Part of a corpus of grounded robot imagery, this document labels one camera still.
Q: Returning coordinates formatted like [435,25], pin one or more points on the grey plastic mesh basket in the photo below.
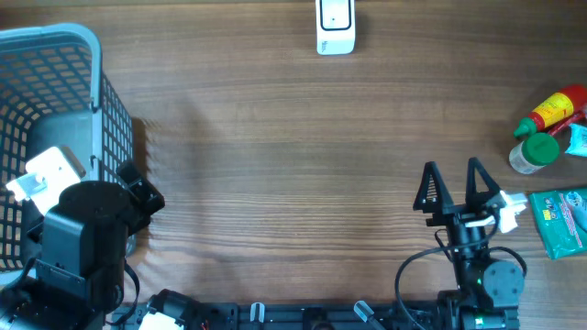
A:
[54,92]

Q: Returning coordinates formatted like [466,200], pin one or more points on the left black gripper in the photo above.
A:
[152,201]

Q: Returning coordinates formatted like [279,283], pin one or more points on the red sauce bottle green cap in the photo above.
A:
[561,105]

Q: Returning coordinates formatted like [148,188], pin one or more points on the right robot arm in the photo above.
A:
[489,280]

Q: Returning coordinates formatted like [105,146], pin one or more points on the green lid spice jar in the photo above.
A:
[534,153]

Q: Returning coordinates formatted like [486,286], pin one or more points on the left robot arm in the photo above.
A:
[82,263]

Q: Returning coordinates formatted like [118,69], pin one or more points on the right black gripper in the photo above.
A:
[454,214]

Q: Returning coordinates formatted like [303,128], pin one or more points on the teal wet wipes packet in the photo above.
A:
[578,141]

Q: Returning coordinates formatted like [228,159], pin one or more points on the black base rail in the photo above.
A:
[172,310]

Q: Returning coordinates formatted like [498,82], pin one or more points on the green 3M gloves packet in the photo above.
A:
[560,217]

